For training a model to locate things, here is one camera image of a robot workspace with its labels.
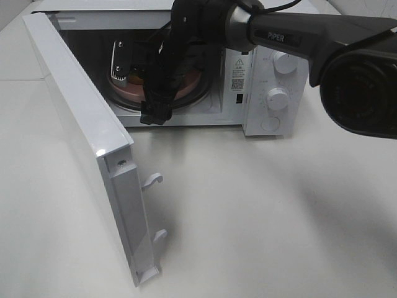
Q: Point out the white timer knob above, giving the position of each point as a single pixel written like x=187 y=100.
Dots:
x=277 y=99

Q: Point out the white warning label sticker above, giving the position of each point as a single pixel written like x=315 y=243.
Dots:
x=238 y=73

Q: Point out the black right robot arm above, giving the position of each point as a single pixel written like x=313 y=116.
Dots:
x=352 y=59

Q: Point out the white microwave door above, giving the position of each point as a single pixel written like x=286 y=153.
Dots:
x=100 y=144

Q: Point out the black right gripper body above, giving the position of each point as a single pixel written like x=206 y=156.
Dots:
x=194 y=27

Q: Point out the upper white power knob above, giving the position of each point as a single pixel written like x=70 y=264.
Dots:
x=285 y=63

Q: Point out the white microwave oven body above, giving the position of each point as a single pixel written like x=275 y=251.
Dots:
x=78 y=43

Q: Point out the glass microwave turntable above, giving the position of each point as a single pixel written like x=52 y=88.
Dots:
x=195 y=96

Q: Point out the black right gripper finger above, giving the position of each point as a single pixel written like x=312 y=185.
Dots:
x=121 y=62
x=155 y=113

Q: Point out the burger with lettuce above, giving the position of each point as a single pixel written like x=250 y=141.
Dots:
x=137 y=74

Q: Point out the round white door button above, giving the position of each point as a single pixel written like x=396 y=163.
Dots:
x=270 y=124

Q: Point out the pink round plate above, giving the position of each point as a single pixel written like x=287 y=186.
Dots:
x=135 y=93

